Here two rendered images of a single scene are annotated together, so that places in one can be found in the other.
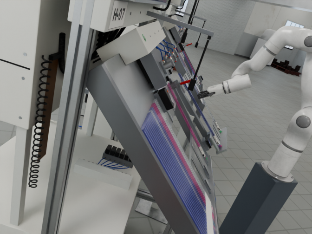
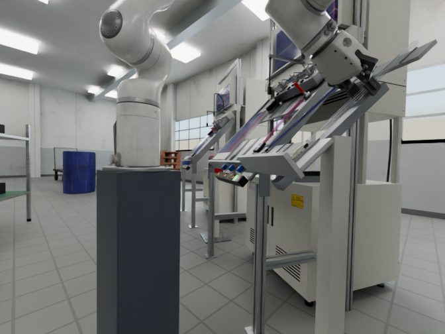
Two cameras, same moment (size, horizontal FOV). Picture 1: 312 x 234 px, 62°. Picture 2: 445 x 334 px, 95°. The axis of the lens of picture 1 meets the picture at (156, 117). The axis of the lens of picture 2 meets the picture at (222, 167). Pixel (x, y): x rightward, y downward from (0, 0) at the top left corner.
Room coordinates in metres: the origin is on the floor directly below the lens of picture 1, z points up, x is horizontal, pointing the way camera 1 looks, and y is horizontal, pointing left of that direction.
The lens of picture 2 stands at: (2.02, -0.75, 0.73)
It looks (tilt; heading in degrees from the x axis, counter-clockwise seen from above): 2 degrees down; 160
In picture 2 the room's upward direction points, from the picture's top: 1 degrees clockwise
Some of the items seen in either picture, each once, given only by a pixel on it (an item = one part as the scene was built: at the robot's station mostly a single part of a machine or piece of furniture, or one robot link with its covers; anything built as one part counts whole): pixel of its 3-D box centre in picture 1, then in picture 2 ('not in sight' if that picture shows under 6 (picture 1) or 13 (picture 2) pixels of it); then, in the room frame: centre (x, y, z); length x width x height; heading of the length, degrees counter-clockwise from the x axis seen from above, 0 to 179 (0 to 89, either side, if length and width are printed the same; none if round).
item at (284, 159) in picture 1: (283, 159); (138, 138); (1.36, -0.78, 0.79); 0.19 x 0.19 x 0.18
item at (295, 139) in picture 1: (301, 129); (146, 71); (1.33, -0.76, 1.00); 0.19 x 0.12 x 0.24; 143
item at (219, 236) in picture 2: not in sight; (215, 196); (0.19, -0.16, 0.39); 0.24 x 0.24 x 0.78; 89
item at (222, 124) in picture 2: not in sight; (220, 166); (-0.52, 0.14, 0.66); 1.01 x 0.73 x 1.31; 89
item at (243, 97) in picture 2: not in sight; (234, 144); (-0.53, 0.33, 0.95); 1.33 x 0.82 x 1.90; 89
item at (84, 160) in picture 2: not in sight; (80, 170); (-3.47, -2.22, 0.44); 1.20 x 0.73 x 0.88; 25
